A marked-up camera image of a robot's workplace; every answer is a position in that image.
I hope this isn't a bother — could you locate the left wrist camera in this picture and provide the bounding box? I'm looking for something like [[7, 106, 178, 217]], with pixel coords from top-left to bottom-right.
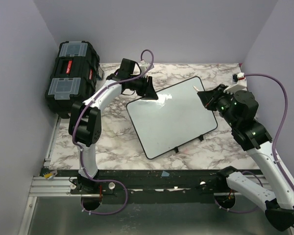
[[139, 60, 154, 76]]

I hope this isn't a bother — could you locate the black plastic toolbox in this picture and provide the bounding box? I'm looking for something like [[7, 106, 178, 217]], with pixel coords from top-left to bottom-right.
[[45, 41, 104, 119]]

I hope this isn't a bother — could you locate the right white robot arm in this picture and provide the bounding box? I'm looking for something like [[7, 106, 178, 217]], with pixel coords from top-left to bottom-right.
[[196, 84, 294, 232]]

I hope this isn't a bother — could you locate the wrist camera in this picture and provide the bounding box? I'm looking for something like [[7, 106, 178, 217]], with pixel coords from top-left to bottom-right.
[[224, 72, 247, 94], [139, 60, 154, 76]]

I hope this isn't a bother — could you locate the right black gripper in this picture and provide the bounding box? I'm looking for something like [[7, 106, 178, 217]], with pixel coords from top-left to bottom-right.
[[198, 83, 239, 128]]

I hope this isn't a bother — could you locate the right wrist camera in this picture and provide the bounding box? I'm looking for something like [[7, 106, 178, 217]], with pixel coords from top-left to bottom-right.
[[224, 72, 247, 94]]

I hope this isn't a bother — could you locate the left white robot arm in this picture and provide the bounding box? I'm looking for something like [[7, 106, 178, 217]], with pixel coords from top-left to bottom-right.
[[69, 58, 158, 193]]

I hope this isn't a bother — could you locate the aluminium extrusion frame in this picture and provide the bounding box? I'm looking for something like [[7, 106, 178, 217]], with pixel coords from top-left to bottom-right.
[[17, 115, 79, 235]]

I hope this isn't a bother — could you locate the blue tape piece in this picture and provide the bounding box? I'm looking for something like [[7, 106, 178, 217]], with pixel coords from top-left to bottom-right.
[[161, 171, 170, 177]]

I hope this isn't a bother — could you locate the black framed whiteboard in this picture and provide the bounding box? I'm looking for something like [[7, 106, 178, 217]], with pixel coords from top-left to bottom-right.
[[126, 76, 218, 160]]

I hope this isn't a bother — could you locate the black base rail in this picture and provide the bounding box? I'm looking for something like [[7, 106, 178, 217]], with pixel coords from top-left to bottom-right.
[[40, 167, 268, 204]]

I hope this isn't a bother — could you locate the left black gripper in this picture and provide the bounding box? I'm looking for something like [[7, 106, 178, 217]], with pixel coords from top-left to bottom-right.
[[128, 75, 159, 99]]

